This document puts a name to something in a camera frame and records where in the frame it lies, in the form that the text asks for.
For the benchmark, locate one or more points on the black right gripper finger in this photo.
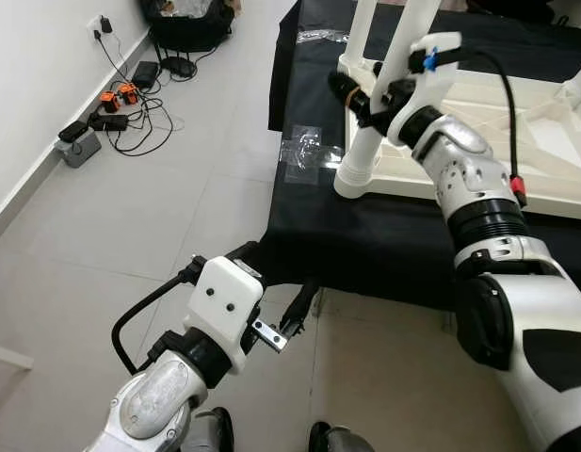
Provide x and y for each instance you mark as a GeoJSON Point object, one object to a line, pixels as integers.
{"type": "Point", "coordinates": [346, 89]}

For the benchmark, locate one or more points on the black wall charger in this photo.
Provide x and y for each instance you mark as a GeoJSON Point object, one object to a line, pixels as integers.
{"type": "Point", "coordinates": [104, 24]}

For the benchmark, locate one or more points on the white flat floor piece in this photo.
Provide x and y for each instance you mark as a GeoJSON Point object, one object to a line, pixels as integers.
{"type": "Point", "coordinates": [8, 356]}

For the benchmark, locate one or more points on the clear crumpled plastic bag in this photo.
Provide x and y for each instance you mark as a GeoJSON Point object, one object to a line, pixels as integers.
{"type": "Point", "coordinates": [191, 8]}

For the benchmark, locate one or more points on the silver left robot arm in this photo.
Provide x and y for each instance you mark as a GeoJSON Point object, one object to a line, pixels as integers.
{"type": "Point", "coordinates": [158, 405]}

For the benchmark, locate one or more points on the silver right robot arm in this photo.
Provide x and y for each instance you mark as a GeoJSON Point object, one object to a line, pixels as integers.
{"type": "Point", "coordinates": [469, 179]}

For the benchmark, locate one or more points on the orange plug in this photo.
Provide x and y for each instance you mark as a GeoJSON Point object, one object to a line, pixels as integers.
{"type": "Point", "coordinates": [128, 92]}
{"type": "Point", "coordinates": [109, 102]}

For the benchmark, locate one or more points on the grey floor box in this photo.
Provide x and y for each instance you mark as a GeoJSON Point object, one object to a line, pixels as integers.
{"type": "Point", "coordinates": [78, 149]}

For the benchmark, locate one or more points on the black power strip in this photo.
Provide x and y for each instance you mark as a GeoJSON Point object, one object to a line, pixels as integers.
{"type": "Point", "coordinates": [106, 122]}

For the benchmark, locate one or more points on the white plastic children table top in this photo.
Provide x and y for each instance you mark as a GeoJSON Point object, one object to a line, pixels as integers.
{"type": "Point", "coordinates": [403, 184]}

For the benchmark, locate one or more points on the tan rubber band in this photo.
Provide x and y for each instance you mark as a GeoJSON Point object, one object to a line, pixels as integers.
{"type": "Point", "coordinates": [351, 96]}

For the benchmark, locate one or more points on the black bag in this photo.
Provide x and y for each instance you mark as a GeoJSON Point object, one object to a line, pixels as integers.
{"type": "Point", "coordinates": [186, 28]}

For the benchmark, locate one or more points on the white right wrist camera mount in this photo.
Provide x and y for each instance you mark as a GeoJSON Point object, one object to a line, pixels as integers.
{"type": "Point", "coordinates": [431, 66]}

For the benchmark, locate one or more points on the black tablecloth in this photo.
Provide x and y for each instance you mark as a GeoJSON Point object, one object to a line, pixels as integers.
{"type": "Point", "coordinates": [365, 245]}

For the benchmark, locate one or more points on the black box device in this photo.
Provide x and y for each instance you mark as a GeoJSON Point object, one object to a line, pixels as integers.
{"type": "Point", "coordinates": [144, 73]}

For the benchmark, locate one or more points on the large black bowl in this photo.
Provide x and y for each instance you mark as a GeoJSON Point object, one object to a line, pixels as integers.
{"type": "Point", "coordinates": [516, 9]}

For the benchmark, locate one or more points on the black power adapter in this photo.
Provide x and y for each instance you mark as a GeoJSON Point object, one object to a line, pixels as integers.
{"type": "Point", "coordinates": [177, 66]}

